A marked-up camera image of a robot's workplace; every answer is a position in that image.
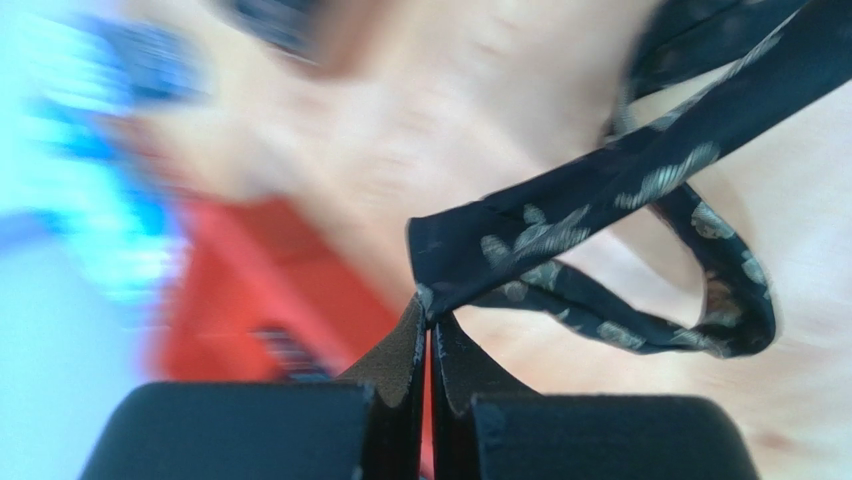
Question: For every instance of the blue picture box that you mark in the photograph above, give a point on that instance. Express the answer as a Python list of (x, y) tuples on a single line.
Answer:
[(94, 181)]

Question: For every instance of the blue floral necktie in tray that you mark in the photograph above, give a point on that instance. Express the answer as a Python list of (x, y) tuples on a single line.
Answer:
[(294, 363)]

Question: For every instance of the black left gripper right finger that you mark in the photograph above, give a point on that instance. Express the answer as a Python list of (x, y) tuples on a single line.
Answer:
[(487, 424)]

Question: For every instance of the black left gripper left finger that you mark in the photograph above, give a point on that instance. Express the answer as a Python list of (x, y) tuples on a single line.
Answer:
[(365, 424)]

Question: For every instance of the red plastic tray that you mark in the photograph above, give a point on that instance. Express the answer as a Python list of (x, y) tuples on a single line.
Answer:
[(261, 265)]

